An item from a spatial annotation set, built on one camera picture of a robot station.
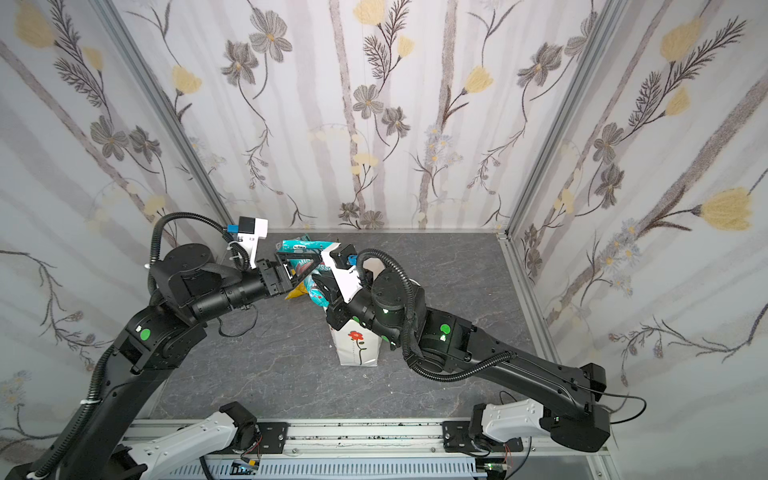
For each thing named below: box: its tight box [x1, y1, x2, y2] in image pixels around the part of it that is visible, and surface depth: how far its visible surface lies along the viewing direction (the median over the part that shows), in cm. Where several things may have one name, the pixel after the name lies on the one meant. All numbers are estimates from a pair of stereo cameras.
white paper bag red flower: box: [329, 319, 383, 367], surface depth 76 cm
